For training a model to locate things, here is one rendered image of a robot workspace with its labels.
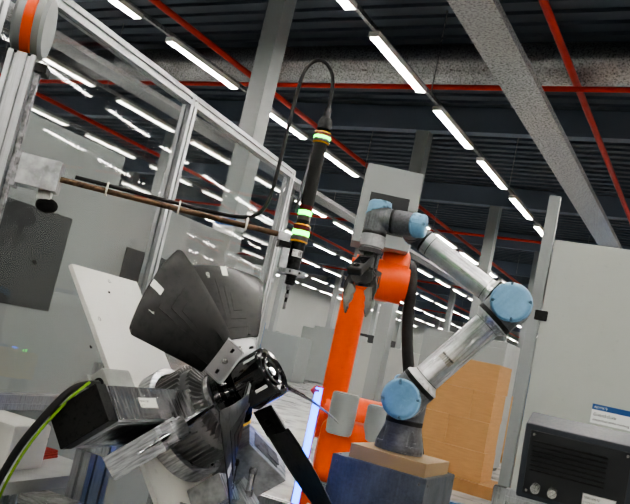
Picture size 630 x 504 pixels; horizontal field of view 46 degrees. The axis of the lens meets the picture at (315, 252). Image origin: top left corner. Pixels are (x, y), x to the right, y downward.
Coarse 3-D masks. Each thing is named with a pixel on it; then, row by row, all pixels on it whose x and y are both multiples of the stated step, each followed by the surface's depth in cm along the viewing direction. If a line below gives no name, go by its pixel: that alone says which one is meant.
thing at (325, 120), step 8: (328, 112) 186; (320, 120) 185; (328, 120) 185; (320, 128) 188; (328, 128) 185; (296, 248) 181; (304, 248) 182; (288, 256) 181; (296, 256) 180; (288, 264) 181; (296, 264) 180; (288, 280) 180
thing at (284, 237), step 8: (280, 232) 180; (280, 240) 180; (288, 240) 180; (288, 248) 180; (280, 256) 180; (280, 264) 180; (280, 272) 181; (288, 272) 178; (296, 272) 178; (304, 272) 180
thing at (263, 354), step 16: (256, 352) 166; (240, 368) 165; (256, 368) 163; (224, 384) 167; (240, 384) 164; (256, 384) 163; (272, 384) 163; (224, 400) 164; (256, 400) 164; (272, 400) 166
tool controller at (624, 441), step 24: (528, 432) 182; (552, 432) 179; (576, 432) 178; (600, 432) 180; (624, 432) 182; (528, 456) 182; (552, 456) 180; (576, 456) 177; (600, 456) 175; (624, 456) 173; (528, 480) 182; (552, 480) 180; (576, 480) 177; (600, 480) 175; (624, 480) 173
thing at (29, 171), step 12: (24, 156) 167; (36, 156) 167; (12, 168) 167; (24, 168) 167; (36, 168) 167; (48, 168) 168; (60, 168) 168; (12, 180) 167; (24, 180) 166; (36, 180) 167; (48, 180) 167
